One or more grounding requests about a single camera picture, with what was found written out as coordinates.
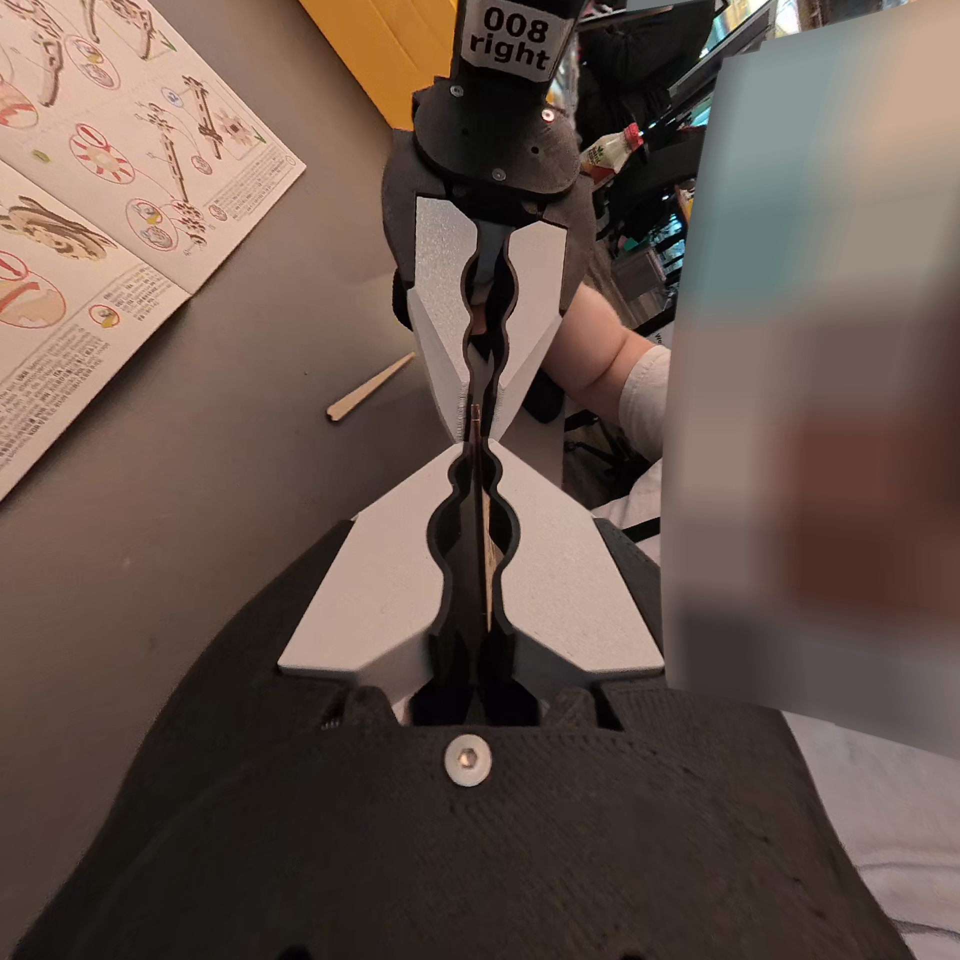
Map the small tapered wooden stick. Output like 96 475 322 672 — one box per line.
327 352 416 423

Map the black office chair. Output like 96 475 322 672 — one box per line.
562 408 665 496

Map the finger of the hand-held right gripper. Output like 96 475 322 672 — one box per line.
483 217 567 445
407 192 485 445

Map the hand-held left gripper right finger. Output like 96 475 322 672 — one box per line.
487 438 666 714

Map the printed instruction booklet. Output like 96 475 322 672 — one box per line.
0 0 307 502

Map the computer monitor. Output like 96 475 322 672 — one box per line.
660 0 777 114

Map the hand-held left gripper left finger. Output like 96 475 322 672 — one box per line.
277 441 471 727

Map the person's right forearm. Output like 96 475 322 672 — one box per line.
541 283 672 421

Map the juice bottle with red cap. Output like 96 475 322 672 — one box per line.
581 123 648 189

